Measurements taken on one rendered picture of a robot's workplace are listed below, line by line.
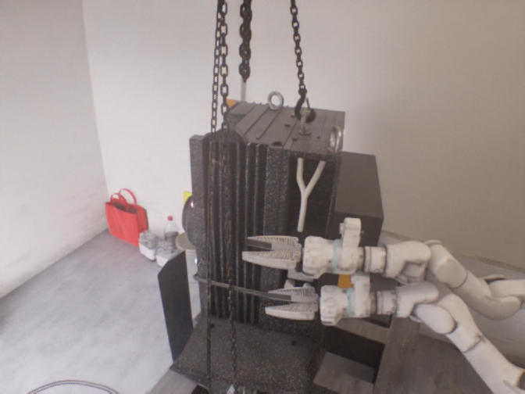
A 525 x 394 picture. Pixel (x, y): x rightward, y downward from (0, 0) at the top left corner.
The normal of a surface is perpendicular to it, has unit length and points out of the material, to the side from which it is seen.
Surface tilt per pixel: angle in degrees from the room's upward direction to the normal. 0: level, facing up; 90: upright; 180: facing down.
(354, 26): 90
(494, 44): 90
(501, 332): 90
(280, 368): 0
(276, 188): 90
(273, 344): 0
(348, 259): 57
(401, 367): 0
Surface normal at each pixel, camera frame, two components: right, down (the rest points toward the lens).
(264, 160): -0.22, 0.46
